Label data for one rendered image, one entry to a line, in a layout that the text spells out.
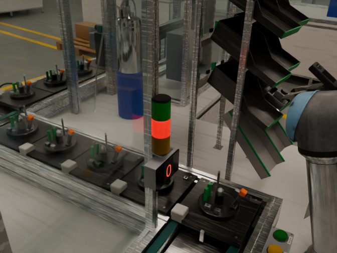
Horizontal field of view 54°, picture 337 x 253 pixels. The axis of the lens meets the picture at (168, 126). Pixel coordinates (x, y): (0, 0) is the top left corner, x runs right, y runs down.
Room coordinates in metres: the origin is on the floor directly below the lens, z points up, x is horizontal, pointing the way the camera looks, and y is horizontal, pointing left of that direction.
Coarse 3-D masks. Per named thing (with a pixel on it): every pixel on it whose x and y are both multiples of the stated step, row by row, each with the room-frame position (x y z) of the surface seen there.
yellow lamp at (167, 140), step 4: (152, 136) 0.76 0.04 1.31; (152, 140) 0.75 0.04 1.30; (156, 140) 0.74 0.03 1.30; (160, 140) 0.74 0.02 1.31; (164, 140) 0.74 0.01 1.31; (168, 140) 0.75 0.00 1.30; (152, 144) 0.75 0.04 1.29; (156, 144) 0.74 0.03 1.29; (160, 144) 0.74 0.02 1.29; (164, 144) 0.74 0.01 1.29; (168, 144) 0.75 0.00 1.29; (152, 148) 0.75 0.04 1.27; (156, 148) 0.74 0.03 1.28; (160, 148) 0.74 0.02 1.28; (164, 148) 0.74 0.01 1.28; (168, 148) 0.75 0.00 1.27; (152, 152) 0.75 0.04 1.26; (156, 152) 0.74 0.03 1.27; (160, 152) 0.74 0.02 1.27; (164, 152) 0.74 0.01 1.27
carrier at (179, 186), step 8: (176, 176) 1.04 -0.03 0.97; (184, 176) 1.04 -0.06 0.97; (192, 176) 1.04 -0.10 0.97; (168, 184) 0.96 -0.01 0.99; (176, 184) 0.99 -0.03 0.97; (184, 184) 0.99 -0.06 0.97; (192, 184) 1.00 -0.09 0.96; (160, 192) 0.93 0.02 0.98; (168, 192) 0.94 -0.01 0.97; (176, 192) 0.94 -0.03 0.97; (184, 192) 0.95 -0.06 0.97; (160, 200) 0.90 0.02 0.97; (168, 200) 0.90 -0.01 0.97; (176, 200) 0.90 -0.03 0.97; (160, 208) 0.86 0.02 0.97; (168, 208) 0.86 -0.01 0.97
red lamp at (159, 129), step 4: (152, 120) 0.75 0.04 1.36; (168, 120) 0.75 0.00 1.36; (152, 124) 0.75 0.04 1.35; (156, 124) 0.74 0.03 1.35; (160, 124) 0.74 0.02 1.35; (164, 124) 0.74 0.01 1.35; (168, 124) 0.75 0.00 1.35; (152, 128) 0.75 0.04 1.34; (156, 128) 0.74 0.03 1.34; (160, 128) 0.74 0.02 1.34; (164, 128) 0.74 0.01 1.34; (168, 128) 0.75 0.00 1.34; (152, 132) 0.75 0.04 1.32; (156, 132) 0.74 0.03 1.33; (160, 132) 0.74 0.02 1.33; (164, 132) 0.74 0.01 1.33; (168, 132) 0.75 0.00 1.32; (156, 136) 0.74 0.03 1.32; (160, 136) 0.74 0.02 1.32; (164, 136) 0.74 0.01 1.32; (168, 136) 0.75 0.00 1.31
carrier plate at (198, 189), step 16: (192, 192) 0.94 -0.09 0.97; (192, 208) 0.86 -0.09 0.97; (240, 208) 0.87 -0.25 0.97; (256, 208) 0.87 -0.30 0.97; (192, 224) 0.79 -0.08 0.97; (208, 224) 0.79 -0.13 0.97; (224, 224) 0.79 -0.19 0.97; (240, 224) 0.79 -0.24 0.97; (224, 240) 0.73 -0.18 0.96; (240, 240) 0.72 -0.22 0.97
